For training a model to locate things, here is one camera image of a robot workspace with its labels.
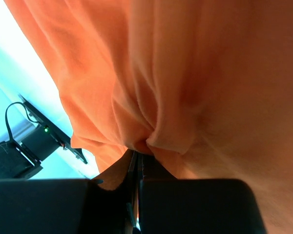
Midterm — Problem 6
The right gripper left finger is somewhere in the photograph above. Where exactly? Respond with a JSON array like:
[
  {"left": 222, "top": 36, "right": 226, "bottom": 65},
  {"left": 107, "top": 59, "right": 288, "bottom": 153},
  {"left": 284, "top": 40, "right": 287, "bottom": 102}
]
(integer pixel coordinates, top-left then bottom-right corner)
[{"left": 0, "top": 150, "right": 137, "bottom": 234}]

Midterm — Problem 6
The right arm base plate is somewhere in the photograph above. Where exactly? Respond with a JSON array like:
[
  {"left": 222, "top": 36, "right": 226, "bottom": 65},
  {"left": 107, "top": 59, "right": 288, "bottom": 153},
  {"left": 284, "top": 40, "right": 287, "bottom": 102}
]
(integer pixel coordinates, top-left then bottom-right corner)
[{"left": 21, "top": 97, "right": 88, "bottom": 164}]

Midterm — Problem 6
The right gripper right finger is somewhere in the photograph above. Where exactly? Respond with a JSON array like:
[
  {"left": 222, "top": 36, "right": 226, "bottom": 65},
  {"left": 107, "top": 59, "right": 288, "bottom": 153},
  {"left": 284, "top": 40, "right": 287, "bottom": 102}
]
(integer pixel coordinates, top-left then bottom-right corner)
[{"left": 137, "top": 154, "right": 267, "bottom": 234}]

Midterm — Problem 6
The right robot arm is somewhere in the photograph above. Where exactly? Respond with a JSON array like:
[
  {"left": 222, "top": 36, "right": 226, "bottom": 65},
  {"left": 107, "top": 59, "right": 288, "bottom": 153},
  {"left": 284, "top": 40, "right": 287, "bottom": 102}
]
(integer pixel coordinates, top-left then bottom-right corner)
[{"left": 0, "top": 139, "right": 267, "bottom": 234}]

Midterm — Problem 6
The orange t shirt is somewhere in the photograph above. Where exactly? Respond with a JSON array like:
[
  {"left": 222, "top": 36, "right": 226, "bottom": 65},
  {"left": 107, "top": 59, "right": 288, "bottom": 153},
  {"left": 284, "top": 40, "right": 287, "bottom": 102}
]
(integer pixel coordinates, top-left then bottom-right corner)
[{"left": 6, "top": 0, "right": 293, "bottom": 234}]

